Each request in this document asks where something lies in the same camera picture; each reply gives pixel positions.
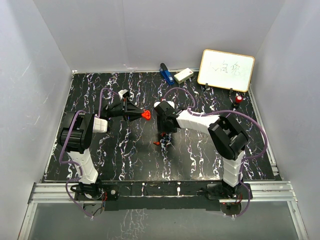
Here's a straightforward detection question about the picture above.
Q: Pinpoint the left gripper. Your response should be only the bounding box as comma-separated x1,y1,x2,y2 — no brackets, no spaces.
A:
106,97,145,122

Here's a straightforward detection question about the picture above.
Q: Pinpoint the red earbud charging case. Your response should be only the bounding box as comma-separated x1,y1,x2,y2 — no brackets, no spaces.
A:
141,110,151,121

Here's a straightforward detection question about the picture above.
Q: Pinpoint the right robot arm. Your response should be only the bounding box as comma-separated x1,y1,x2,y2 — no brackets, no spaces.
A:
154,100,249,200

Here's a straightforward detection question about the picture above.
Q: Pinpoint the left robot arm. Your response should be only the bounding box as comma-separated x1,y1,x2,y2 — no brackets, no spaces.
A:
58,97,151,200

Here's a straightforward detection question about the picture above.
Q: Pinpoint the blue stapler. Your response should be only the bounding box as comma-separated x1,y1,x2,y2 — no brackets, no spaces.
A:
159,63,174,85

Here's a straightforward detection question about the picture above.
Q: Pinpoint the white cardboard box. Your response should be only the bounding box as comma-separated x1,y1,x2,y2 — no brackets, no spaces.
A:
174,68,194,84

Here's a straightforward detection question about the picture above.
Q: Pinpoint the red stamp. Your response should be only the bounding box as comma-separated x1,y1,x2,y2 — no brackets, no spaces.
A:
232,95,243,109

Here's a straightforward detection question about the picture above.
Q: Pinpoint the small whiteboard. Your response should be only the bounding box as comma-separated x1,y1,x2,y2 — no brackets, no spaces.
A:
197,49,255,93

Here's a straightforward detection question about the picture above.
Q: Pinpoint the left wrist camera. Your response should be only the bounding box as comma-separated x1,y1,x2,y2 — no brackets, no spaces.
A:
118,89,130,100

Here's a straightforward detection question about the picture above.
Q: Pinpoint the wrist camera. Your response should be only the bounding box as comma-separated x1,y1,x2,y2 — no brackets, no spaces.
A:
153,100,175,109
118,89,130,100

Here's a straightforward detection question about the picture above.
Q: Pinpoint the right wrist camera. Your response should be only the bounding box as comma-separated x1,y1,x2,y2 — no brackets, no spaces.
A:
153,100,175,109

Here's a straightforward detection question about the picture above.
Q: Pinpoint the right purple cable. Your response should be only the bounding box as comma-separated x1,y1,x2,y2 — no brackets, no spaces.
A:
162,87,269,221

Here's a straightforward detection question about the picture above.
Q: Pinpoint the aluminium frame rail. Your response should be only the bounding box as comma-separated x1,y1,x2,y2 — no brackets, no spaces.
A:
18,181,309,240

